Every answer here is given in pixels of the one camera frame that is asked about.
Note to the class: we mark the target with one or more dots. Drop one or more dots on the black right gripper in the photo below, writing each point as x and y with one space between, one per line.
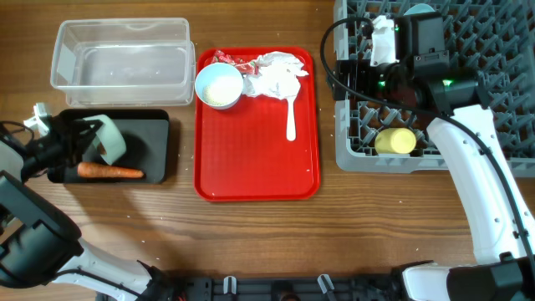
357 69

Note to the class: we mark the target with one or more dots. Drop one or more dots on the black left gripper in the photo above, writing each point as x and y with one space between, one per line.
63 131

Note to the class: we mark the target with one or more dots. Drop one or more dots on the green bowl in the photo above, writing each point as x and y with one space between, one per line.
108 141

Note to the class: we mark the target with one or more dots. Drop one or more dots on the orange carrot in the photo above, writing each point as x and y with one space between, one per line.
94 170

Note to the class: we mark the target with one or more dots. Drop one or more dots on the yellow cup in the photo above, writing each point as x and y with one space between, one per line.
395 141

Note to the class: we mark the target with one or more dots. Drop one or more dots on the white plastic spoon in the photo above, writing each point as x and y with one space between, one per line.
291 132

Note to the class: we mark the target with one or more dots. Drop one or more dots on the white napkin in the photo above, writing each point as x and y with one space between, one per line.
277 76

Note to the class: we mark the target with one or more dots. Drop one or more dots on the light blue rice bowl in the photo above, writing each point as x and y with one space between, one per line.
219 85

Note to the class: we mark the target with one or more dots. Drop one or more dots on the red snack wrapper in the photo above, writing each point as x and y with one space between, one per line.
244 67

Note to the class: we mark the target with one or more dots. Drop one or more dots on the light blue plate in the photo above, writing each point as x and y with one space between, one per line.
419 8

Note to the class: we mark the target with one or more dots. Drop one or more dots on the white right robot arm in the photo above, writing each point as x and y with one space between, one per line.
462 129

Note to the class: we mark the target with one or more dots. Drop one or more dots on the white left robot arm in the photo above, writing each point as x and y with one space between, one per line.
48 247

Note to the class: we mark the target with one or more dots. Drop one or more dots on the grey dishwasher rack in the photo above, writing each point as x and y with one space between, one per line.
496 37

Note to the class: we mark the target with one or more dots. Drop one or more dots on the black plastic tray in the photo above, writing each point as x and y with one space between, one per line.
146 134

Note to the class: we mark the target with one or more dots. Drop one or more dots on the clear plastic bin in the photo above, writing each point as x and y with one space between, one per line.
124 62

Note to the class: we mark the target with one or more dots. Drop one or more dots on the red serving tray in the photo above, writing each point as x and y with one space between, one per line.
242 153

